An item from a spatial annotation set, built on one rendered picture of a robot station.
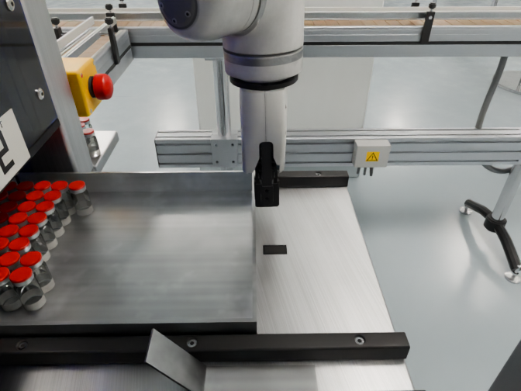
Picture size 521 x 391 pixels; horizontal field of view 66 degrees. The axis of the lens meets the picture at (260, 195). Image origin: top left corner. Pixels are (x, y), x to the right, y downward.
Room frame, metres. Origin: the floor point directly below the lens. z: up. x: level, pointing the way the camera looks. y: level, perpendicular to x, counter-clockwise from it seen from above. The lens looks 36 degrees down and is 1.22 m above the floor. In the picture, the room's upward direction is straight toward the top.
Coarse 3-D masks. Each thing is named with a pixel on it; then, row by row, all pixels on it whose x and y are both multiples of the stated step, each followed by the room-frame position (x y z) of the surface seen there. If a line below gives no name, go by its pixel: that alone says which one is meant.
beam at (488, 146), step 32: (384, 128) 1.36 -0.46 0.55; (416, 128) 1.36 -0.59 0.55; (448, 128) 1.36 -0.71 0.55; (512, 128) 1.36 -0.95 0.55; (160, 160) 1.27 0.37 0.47; (192, 160) 1.27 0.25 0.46; (224, 160) 1.27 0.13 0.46; (288, 160) 1.28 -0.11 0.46; (320, 160) 1.28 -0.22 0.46; (416, 160) 1.29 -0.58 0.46; (448, 160) 1.30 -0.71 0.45; (480, 160) 1.30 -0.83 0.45; (512, 160) 1.30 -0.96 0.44
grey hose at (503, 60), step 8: (504, 64) 1.35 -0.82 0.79; (496, 72) 1.36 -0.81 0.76; (496, 80) 1.35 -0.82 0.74; (488, 96) 1.36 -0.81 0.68; (488, 104) 1.35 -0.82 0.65; (480, 112) 1.36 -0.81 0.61; (480, 120) 1.36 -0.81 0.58; (480, 128) 1.36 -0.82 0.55; (488, 168) 1.36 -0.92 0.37; (496, 168) 1.37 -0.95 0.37; (504, 168) 1.38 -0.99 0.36
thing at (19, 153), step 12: (0, 120) 0.37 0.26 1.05; (12, 120) 0.39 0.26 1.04; (12, 132) 0.39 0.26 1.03; (0, 144) 0.36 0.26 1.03; (12, 144) 0.38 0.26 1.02; (24, 144) 0.40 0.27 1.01; (12, 156) 0.37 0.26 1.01; (24, 156) 0.39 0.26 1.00; (0, 168) 0.34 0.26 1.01; (12, 168) 0.36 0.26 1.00; (0, 180) 0.34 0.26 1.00
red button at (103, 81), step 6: (96, 78) 0.60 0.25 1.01; (102, 78) 0.60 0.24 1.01; (108, 78) 0.61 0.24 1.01; (96, 84) 0.59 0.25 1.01; (102, 84) 0.59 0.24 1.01; (108, 84) 0.60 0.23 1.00; (96, 90) 0.59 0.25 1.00; (102, 90) 0.59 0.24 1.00; (108, 90) 0.59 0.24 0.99; (96, 96) 0.59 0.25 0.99; (102, 96) 0.59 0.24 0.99; (108, 96) 0.59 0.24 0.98
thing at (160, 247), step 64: (128, 192) 0.48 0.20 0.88; (192, 192) 0.48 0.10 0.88; (64, 256) 0.35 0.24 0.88; (128, 256) 0.35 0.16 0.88; (192, 256) 0.35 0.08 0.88; (0, 320) 0.25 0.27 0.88; (64, 320) 0.25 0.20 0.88; (128, 320) 0.23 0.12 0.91; (192, 320) 0.23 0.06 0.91; (256, 320) 0.23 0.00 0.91
